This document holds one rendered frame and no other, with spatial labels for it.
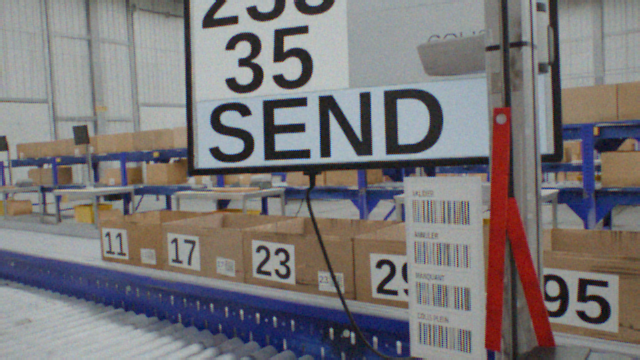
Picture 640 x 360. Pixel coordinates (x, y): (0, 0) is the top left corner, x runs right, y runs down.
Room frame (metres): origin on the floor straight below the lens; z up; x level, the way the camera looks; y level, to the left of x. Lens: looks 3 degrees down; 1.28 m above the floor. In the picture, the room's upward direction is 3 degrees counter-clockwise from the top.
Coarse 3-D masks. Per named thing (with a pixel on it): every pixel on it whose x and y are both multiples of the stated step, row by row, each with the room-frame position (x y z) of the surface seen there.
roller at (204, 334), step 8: (192, 336) 1.55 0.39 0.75; (200, 336) 1.56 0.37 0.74; (208, 336) 1.58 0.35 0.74; (168, 344) 1.49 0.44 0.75; (176, 344) 1.49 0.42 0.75; (184, 344) 1.51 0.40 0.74; (192, 344) 1.52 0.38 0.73; (152, 352) 1.43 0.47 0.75; (160, 352) 1.45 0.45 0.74; (168, 352) 1.46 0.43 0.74
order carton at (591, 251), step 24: (552, 240) 1.33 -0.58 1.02; (576, 240) 1.30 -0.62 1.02; (600, 240) 1.27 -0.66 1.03; (624, 240) 1.23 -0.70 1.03; (552, 264) 1.06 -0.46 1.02; (576, 264) 1.03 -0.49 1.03; (600, 264) 1.01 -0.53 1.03; (624, 264) 0.98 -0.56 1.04; (624, 288) 0.98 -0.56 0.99; (624, 312) 0.98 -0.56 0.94; (600, 336) 1.01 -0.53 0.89; (624, 336) 0.98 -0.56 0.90
